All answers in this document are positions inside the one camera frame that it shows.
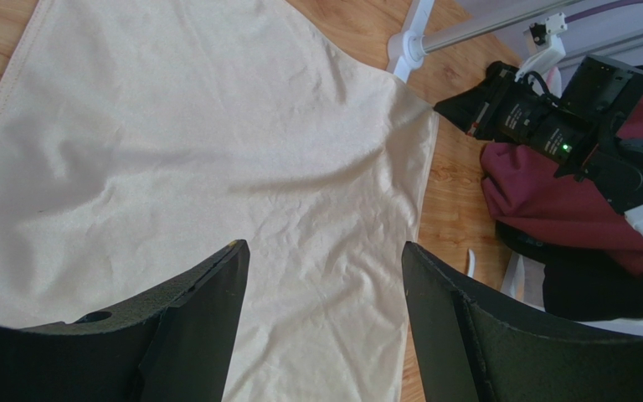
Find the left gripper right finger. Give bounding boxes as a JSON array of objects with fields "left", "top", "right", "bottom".
[{"left": 402, "top": 242, "right": 643, "bottom": 401}]

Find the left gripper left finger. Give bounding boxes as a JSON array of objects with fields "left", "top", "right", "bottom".
[{"left": 0, "top": 240, "right": 250, "bottom": 401}]

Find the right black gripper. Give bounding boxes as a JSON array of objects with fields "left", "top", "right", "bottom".
[{"left": 434, "top": 54, "right": 643, "bottom": 170}]

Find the beige cloth napkin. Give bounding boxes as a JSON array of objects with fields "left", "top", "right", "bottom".
[{"left": 0, "top": 1, "right": 439, "bottom": 401}]

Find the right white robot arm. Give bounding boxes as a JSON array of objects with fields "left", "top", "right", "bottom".
[{"left": 435, "top": 55, "right": 643, "bottom": 238}]

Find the maroon shirt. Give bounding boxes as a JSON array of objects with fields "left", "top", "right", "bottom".
[{"left": 479, "top": 89, "right": 643, "bottom": 278}]

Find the black garment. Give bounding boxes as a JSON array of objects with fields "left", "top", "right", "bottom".
[{"left": 496, "top": 223, "right": 643, "bottom": 322}]

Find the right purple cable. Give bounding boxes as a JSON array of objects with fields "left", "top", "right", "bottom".
[{"left": 563, "top": 0, "right": 643, "bottom": 24}]

